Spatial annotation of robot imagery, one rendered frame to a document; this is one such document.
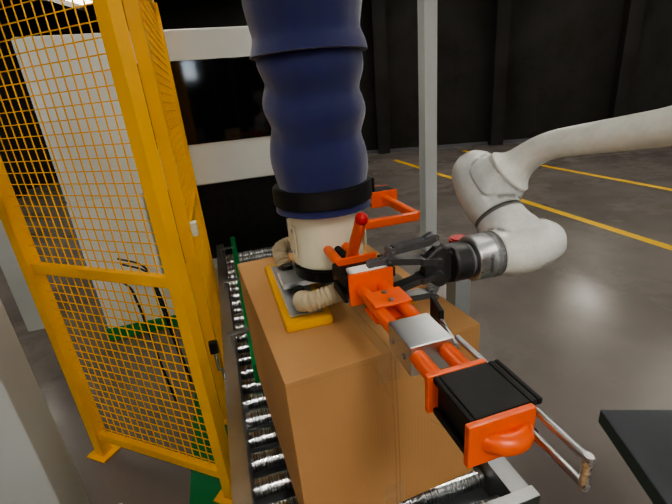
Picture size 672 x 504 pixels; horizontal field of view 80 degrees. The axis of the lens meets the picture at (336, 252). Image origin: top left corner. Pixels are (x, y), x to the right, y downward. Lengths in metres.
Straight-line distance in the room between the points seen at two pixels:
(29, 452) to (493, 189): 1.55
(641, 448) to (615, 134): 0.69
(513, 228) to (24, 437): 1.51
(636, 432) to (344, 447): 0.68
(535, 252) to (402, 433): 0.44
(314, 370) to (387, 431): 0.22
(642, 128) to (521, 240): 0.25
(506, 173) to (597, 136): 0.16
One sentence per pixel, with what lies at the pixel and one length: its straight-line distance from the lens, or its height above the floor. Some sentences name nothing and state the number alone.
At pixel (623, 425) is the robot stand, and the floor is 0.75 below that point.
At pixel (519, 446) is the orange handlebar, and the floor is 1.21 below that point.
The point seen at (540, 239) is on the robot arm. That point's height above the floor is 1.23.
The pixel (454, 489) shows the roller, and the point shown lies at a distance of 1.25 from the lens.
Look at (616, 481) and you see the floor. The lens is 2.15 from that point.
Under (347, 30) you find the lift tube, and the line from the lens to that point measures 0.84.
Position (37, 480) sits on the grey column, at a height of 0.45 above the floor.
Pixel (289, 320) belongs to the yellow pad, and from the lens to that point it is 0.85.
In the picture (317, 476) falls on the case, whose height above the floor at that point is 0.85.
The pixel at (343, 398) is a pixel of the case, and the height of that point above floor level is 1.01.
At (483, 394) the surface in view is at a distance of 0.45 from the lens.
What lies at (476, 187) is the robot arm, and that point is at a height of 1.32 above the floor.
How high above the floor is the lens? 1.52
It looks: 21 degrees down
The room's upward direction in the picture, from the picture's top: 5 degrees counter-clockwise
